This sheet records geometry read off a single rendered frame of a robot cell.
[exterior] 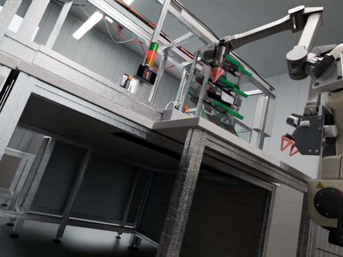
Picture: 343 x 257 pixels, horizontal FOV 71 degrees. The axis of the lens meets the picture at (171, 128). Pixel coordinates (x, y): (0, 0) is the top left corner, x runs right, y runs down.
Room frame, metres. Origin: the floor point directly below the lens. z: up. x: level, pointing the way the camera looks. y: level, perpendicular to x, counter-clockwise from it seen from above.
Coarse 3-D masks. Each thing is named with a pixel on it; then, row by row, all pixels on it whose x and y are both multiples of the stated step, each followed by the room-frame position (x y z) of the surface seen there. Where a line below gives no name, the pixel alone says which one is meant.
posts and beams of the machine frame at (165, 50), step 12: (36, 0) 1.25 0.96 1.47; (168, 12) 1.77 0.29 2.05; (24, 24) 1.25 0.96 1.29; (192, 24) 1.89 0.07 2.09; (192, 36) 2.00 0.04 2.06; (204, 36) 1.99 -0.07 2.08; (168, 48) 2.31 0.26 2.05; (180, 60) 2.48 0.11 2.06; (192, 60) 2.45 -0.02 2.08; (192, 84) 2.63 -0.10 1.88; (240, 96) 2.95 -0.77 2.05; (264, 96) 2.71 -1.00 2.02; (264, 120) 2.69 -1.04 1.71
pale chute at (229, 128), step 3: (228, 120) 1.63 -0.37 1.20; (222, 123) 1.63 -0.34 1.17; (225, 123) 1.65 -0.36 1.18; (228, 123) 1.62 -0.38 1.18; (225, 126) 1.62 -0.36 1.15; (228, 126) 1.62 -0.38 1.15; (231, 126) 1.59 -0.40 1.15; (225, 129) 1.59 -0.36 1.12; (228, 129) 1.61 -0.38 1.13; (231, 129) 1.58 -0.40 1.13; (234, 129) 1.56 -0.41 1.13; (231, 132) 1.58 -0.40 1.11; (234, 132) 1.55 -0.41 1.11; (237, 135) 1.52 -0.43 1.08
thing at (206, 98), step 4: (200, 88) 1.53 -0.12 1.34; (196, 92) 1.56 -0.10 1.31; (200, 92) 1.51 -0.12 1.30; (208, 92) 1.61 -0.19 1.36; (204, 96) 1.46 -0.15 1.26; (208, 96) 1.62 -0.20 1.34; (212, 96) 1.60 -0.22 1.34; (216, 96) 1.56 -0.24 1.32; (220, 96) 1.51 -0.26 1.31; (208, 100) 1.40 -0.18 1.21; (212, 100) 1.36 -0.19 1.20; (216, 100) 1.36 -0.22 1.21; (220, 100) 1.50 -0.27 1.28; (216, 104) 1.37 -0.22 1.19; (220, 104) 1.38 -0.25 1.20; (224, 108) 1.40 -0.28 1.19; (228, 108) 1.41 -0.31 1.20
